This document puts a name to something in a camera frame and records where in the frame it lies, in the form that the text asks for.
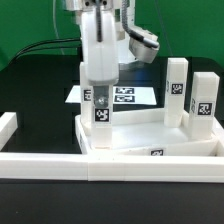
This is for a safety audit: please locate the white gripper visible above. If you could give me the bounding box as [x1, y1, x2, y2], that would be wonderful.
[81, 10, 119, 108]

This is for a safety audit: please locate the white desk top tray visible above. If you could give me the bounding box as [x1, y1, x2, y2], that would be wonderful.
[75, 108, 224, 157]

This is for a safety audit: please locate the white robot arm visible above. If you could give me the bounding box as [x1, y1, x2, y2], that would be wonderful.
[65, 0, 123, 106]

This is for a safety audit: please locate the fiducial marker plate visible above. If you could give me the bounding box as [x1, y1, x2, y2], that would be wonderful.
[65, 85, 157, 106]

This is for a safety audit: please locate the white U-shaped obstacle fence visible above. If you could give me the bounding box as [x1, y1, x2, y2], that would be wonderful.
[0, 112, 224, 183]

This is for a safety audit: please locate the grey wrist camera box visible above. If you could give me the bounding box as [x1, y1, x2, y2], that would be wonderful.
[129, 26, 160, 63]

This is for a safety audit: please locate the black cable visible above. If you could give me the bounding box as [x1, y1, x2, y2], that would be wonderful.
[7, 38, 82, 67]

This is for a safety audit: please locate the thin white cable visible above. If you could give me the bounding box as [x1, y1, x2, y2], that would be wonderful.
[52, 0, 66, 56]

